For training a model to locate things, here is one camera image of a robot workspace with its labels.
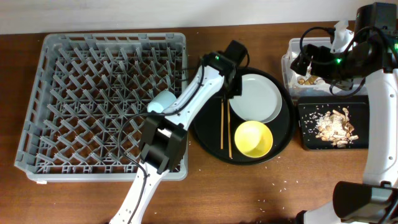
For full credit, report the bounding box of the round black serving tray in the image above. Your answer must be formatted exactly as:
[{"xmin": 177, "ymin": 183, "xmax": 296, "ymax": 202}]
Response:
[{"xmin": 190, "ymin": 68, "xmax": 296, "ymax": 166}]

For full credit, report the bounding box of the blue cup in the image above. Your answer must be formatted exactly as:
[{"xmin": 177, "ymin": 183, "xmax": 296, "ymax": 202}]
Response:
[{"xmin": 147, "ymin": 90, "xmax": 177, "ymax": 113}]

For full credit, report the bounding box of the grey dishwasher rack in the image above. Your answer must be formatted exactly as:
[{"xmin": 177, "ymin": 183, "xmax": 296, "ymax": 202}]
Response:
[{"xmin": 14, "ymin": 32, "xmax": 188, "ymax": 183}]

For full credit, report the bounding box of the food scraps pile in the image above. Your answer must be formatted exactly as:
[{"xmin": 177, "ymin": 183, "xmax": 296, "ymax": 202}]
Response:
[{"xmin": 315, "ymin": 107, "xmax": 359, "ymax": 148}]

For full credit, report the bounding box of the yellow bowl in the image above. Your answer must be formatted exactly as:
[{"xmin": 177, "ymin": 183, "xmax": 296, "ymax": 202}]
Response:
[{"xmin": 234, "ymin": 121, "xmax": 274, "ymax": 159}]

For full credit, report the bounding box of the clear plastic bin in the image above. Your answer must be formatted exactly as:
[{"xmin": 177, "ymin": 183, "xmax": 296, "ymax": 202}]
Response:
[{"xmin": 281, "ymin": 37, "xmax": 368, "ymax": 100}]

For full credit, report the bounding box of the gold snack wrapper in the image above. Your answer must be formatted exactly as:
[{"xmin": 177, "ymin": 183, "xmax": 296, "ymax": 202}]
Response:
[{"xmin": 297, "ymin": 75, "xmax": 320, "ymax": 85}]

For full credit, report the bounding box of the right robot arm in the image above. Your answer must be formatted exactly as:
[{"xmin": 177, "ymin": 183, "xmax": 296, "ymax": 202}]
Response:
[{"xmin": 290, "ymin": 2, "xmax": 397, "ymax": 223}]

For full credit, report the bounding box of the grey plate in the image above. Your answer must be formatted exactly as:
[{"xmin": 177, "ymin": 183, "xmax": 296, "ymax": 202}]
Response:
[{"xmin": 229, "ymin": 73, "xmax": 282, "ymax": 123}]

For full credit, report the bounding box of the white napkin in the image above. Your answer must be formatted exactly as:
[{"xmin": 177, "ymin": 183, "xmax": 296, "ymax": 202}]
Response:
[{"xmin": 286, "ymin": 57, "xmax": 312, "ymax": 89}]

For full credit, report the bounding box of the wooden chopstick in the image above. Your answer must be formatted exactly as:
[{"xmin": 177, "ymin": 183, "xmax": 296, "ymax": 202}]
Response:
[
  {"xmin": 220, "ymin": 100, "xmax": 224, "ymax": 149},
  {"xmin": 227, "ymin": 100, "xmax": 233, "ymax": 159}
]

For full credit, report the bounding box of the black rectangular tray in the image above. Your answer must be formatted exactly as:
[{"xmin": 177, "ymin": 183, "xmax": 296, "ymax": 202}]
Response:
[{"xmin": 297, "ymin": 96, "xmax": 369, "ymax": 150}]

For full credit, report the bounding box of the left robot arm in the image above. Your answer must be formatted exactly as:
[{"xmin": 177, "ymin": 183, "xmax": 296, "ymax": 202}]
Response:
[{"xmin": 110, "ymin": 40, "xmax": 249, "ymax": 224}]

